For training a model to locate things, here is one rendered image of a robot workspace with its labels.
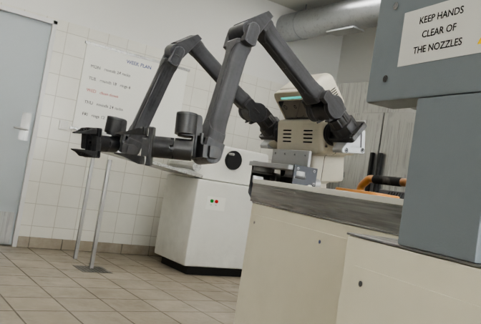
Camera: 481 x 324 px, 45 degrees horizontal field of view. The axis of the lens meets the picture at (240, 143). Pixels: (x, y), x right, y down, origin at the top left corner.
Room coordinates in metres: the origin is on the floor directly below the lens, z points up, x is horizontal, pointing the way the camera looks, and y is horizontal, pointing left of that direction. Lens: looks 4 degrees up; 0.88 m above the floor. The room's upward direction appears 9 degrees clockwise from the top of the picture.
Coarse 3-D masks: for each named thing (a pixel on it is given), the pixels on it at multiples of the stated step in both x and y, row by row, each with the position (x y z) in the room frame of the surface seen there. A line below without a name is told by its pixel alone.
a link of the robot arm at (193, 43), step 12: (192, 36) 2.04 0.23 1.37; (168, 48) 2.04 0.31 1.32; (192, 48) 2.04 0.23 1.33; (204, 48) 2.08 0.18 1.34; (204, 60) 2.09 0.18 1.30; (216, 60) 2.11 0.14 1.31; (216, 72) 2.12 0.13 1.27; (240, 96) 2.17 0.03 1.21; (240, 108) 2.23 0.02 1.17; (252, 108) 2.17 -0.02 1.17; (264, 108) 2.19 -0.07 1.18; (252, 120) 2.18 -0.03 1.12
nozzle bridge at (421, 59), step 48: (384, 0) 0.78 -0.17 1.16; (432, 0) 0.70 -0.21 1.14; (480, 0) 0.62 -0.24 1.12; (384, 48) 0.77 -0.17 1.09; (432, 48) 0.68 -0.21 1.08; (480, 48) 0.62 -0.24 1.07; (384, 96) 0.76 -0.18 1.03; (432, 96) 0.68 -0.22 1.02; (480, 96) 0.61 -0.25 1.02; (432, 144) 0.66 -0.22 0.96; (480, 144) 0.60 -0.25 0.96; (432, 192) 0.66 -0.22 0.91; (480, 192) 0.59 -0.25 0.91; (432, 240) 0.65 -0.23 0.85; (480, 240) 0.59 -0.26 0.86
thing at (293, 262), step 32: (256, 224) 1.46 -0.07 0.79; (288, 224) 1.31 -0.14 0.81; (320, 224) 1.20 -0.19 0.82; (352, 224) 1.10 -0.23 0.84; (256, 256) 1.43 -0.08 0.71; (288, 256) 1.29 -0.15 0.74; (320, 256) 1.18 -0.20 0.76; (256, 288) 1.41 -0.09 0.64; (288, 288) 1.27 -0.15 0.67; (320, 288) 1.17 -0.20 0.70; (256, 320) 1.38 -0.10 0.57; (288, 320) 1.26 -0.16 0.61; (320, 320) 1.15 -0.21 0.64
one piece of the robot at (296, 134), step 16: (288, 128) 2.12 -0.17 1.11; (304, 128) 2.04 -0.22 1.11; (320, 128) 1.97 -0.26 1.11; (288, 144) 2.12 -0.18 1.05; (304, 144) 2.04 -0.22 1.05; (320, 144) 1.97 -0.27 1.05; (320, 160) 2.04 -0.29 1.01; (336, 160) 2.08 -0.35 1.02; (320, 176) 2.04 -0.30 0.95; (336, 176) 2.08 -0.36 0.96
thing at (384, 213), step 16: (256, 176) 1.54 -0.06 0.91; (256, 192) 1.51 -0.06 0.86; (272, 192) 1.43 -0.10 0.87; (288, 192) 1.35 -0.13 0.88; (304, 192) 1.29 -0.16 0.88; (320, 192) 1.23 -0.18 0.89; (336, 192) 1.18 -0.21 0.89; (352, 192) 1.13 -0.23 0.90; (288, 208) 1.34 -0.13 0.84; (304, 208) 1.28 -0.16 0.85; (320, 208) 1.22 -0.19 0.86; (336, 208) 1.17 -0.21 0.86; (352, 208) 1.12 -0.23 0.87; (368, 208) 1.08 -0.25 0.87; (384, 208) 1.04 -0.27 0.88; (400, 208) 1.00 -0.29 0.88; (368, 224) 1.07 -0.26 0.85; (384, 224) 1.03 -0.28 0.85
